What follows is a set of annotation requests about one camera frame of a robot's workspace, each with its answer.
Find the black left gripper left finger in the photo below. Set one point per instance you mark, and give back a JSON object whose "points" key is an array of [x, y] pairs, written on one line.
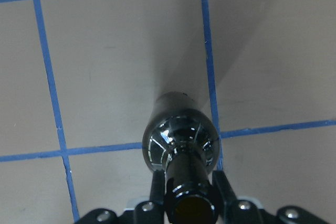
{"points": [[152, 210]]}

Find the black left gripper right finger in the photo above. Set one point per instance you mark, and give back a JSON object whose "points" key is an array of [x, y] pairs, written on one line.
{"points": [[232, 209]]}

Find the dark glass wine bottle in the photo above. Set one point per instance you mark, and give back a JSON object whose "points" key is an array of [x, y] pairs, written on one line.
{"points": [[182, 141]]}

